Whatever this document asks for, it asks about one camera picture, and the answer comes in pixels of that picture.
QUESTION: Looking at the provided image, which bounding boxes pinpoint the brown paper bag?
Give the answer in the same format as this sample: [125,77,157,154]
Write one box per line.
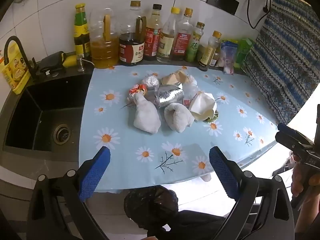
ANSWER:
[161,69,190,86]

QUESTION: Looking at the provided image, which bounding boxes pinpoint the yellow dish soap bottle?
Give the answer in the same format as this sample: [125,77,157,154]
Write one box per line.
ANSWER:
[0,42,32,95]

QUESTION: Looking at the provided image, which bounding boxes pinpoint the clear plastic wrap ball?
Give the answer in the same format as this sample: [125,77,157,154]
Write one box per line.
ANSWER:
[142,75,160,89]

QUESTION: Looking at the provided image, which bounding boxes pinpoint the green label sauce bottle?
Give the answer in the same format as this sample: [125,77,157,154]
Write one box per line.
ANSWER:
[73,3,91,61]

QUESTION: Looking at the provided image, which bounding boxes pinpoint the clear plastic cup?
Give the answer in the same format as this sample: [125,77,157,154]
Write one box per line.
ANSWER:
[181,82,201,105]

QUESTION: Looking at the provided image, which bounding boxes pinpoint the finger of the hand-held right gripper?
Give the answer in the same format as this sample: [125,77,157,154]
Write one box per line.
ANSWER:
[277,122,315,147]
[275,131,313,156]

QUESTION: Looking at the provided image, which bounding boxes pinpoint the person's right hand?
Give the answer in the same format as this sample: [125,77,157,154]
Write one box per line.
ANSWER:
[291,154,320,198]

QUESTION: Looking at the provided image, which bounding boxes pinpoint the clear cooking oil jug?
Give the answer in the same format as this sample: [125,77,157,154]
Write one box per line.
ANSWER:
[89,7,120,69]

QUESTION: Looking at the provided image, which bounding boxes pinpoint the large dark soy sauce jug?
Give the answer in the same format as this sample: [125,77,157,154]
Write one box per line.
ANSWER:
[118,1,147,67]

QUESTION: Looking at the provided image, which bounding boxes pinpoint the black scrub pad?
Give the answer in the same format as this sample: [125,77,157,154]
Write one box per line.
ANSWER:
[39,51,66,72]

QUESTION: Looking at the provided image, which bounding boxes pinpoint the green leafy scrap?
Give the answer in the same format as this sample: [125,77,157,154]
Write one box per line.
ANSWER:
[204,110,220,123]

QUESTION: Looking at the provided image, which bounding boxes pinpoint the black faucet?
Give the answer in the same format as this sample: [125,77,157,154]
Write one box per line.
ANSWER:
[4,35,39,80]

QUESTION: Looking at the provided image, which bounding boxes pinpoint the clear bottle yellow cap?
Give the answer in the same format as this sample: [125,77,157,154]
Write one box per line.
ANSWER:
[157,7,180,64]

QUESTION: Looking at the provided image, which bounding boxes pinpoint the small dark liquid bottle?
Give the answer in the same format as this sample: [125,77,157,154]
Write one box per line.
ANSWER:
[199,30,222,72]

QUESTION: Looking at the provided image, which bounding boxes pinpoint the white paper container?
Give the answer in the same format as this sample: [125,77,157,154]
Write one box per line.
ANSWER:
[189,92,217,122]

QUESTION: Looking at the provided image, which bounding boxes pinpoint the person's black trousers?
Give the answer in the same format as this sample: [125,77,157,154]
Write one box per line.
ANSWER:
[147,209,250,240]

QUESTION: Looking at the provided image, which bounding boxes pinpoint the white paper towel wad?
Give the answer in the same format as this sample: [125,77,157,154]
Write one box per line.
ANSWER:
[164,103,195,132]
[133,93,160,134]

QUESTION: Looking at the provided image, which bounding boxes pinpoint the black sink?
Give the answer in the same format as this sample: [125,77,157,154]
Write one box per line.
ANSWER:
[0,73,93,157]

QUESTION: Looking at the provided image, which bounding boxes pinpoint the small glass jar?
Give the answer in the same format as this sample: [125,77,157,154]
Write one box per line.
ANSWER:
[210,47,222,67]

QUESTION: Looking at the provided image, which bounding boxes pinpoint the black cable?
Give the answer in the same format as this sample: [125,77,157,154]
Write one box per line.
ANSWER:
[247,0,272,29]

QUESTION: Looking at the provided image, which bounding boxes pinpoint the black bag trash bin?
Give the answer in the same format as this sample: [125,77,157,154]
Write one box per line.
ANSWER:
[124,185,179,228]

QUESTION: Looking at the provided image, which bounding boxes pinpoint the clear plastic seasoning bag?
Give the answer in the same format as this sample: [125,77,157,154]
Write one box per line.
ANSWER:
[216,40,238,75]

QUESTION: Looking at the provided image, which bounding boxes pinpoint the person's right forearm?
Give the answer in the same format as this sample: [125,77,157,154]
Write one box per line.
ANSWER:
[295,195,320,238]

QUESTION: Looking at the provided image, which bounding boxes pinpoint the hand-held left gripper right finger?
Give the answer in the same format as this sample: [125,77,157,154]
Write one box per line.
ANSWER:
[209,146,295,240]

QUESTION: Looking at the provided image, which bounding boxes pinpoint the silver foil bag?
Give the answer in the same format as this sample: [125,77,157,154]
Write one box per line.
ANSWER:
[145,84,185,109]

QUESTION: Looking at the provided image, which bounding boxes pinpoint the blue patterned cloth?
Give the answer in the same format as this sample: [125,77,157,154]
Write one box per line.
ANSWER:
[244,0,320,126]

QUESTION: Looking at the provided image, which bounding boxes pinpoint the green label gold cap bottle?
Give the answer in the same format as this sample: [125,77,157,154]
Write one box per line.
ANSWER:
[185,22,205,63]

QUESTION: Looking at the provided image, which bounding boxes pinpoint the blue daisy print tablecloth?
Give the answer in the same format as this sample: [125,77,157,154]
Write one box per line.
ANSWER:
[79,64,283,193]

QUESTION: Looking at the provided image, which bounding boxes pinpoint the red orange wrapper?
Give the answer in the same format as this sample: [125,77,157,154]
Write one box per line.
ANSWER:
[128,84,148,103]

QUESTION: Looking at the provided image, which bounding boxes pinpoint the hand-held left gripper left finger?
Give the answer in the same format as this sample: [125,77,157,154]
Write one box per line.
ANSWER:
[26,146,111,240]

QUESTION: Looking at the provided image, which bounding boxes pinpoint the yellow sponge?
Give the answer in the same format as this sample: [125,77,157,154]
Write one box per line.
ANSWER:
[62,54,77,67]

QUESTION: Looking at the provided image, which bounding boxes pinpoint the sink drain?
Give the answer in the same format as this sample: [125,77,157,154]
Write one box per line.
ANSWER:
[52,123,71,145]

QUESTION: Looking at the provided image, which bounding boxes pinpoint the green packet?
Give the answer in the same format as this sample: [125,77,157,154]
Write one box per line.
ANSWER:
[234,38,255,68]

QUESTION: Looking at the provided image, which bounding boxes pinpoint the metal soap dispenser pump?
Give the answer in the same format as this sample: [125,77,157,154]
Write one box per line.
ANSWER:
[76,54,86,72]

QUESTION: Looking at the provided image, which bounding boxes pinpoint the red label black cap bottle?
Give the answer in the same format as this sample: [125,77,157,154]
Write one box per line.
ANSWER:
[144,4,162,61]

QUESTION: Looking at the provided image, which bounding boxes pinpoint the red label gold cap bottle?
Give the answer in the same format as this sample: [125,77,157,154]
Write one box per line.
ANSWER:
[172,7,194,62]

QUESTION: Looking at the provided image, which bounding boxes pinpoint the black wall socket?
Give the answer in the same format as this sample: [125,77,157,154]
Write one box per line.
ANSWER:
[206,0,240,15]

